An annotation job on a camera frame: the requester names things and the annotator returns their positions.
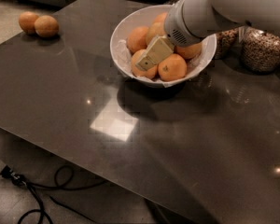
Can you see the orange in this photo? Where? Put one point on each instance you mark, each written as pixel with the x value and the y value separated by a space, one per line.
pixel 189 52
pixel 137 39
pixel 155 29
pixel 161 17
pixel 172 68
pixel 151 73
pixel 46 26
pixel 27 22

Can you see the white ceramic bowl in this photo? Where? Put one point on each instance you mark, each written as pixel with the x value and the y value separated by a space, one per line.
pixel 142 17

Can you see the glass jar of cereal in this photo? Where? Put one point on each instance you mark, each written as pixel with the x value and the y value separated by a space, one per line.
pixel 260 51

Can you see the glass jar of nuts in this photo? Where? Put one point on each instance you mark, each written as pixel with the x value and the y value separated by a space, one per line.
pixel 224 42

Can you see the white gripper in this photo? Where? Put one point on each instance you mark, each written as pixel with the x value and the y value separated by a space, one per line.
pixel 176 29

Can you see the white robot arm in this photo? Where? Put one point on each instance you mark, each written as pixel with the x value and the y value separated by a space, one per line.
pixel 262 15

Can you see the white paper bowl liner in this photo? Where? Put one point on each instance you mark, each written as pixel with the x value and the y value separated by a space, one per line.
pixel 122 60

